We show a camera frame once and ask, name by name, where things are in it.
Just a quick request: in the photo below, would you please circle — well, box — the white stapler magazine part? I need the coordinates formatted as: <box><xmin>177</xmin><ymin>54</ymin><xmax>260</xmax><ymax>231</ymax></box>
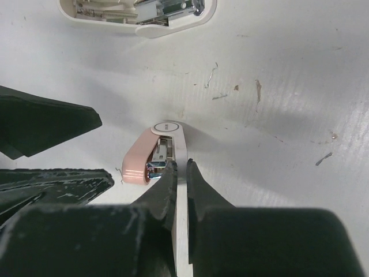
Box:
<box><xmin>57</xmin><ymin>0</ymin><xmax>217</xmax><ymax>39</ymax></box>

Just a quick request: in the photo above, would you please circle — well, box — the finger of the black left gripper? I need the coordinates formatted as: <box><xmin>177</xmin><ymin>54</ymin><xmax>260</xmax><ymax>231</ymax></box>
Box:
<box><xmin>1</xmin><ymin>86</ymin><xmax>102</xmax><ymax>160</ymax></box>
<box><xmin>1</xmin><ymin>169</ymin><xmax>114</xmax><ymax>228</ymax></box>

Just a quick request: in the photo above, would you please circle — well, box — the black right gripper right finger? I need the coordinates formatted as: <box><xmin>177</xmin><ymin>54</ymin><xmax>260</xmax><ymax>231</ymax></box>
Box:
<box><xmin>186</xmin><ymin>160</ymin><xmax>364</xmax><ymax>276</ymax></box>

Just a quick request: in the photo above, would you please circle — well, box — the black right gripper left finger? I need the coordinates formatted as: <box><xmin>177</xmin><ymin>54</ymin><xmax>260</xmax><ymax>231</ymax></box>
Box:
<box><xmin>0</xmin><ymin>160</ymin><xmax>179</xmax><ymax>277</ymax></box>

